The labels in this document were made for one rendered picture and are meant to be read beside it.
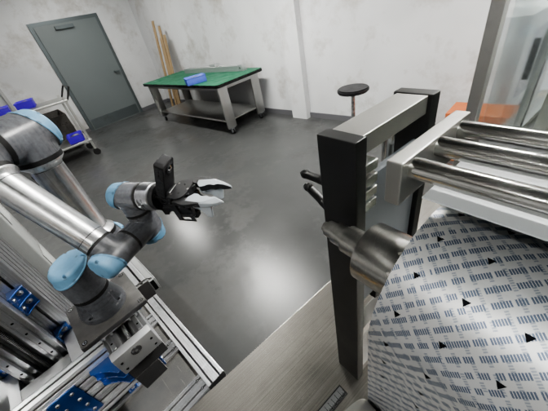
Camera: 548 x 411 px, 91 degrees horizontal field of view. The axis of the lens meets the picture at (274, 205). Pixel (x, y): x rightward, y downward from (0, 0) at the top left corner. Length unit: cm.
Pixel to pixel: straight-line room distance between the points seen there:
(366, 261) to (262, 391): 50
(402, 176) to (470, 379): 12
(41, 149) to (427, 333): 93
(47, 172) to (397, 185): 92
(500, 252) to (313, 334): 57
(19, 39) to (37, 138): 692
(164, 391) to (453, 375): 150
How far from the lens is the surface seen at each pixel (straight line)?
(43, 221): 84
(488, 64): 94
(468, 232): 22
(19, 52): 782
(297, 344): 73
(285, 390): 70
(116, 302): 113
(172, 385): 163
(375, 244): 27
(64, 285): 105
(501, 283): 21
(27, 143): 95
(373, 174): 31
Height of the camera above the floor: 155
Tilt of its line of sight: 36 degrees down
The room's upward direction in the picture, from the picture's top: 13 degrees counter-clockwise
